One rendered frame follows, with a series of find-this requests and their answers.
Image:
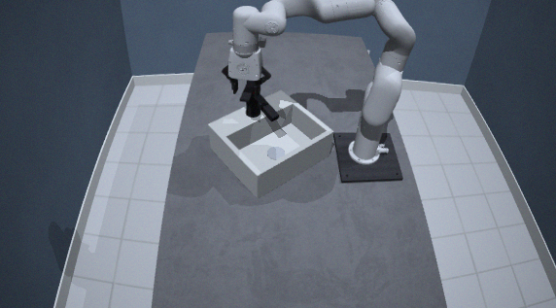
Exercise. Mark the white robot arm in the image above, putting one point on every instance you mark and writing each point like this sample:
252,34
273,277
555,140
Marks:
381,96

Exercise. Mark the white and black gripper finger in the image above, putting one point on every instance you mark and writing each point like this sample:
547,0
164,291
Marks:
234,83
267,76

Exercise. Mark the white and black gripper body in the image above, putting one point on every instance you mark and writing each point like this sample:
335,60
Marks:
246,66

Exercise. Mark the grey rectangular sink basin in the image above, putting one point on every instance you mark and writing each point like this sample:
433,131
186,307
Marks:
264,155

